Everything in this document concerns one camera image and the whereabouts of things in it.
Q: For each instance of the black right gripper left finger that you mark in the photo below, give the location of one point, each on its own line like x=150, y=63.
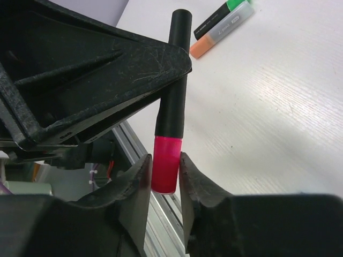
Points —
x=110, y=221

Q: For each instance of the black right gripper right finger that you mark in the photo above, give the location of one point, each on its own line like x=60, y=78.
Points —
x=218, y=223

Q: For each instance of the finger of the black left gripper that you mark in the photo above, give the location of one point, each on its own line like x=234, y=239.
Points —
x=65, y=75

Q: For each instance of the pink highlighter cap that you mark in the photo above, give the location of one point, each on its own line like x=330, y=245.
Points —
x=166, y=160

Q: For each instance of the green cap black highlighter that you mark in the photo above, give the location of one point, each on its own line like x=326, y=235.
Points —
x=225, y=9

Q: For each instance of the pastel orange grey highlighter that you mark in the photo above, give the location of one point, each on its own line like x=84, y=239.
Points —
x=228, y=24

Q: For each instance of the aluminium table rail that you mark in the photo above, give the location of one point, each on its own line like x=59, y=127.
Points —
x=164, y=229

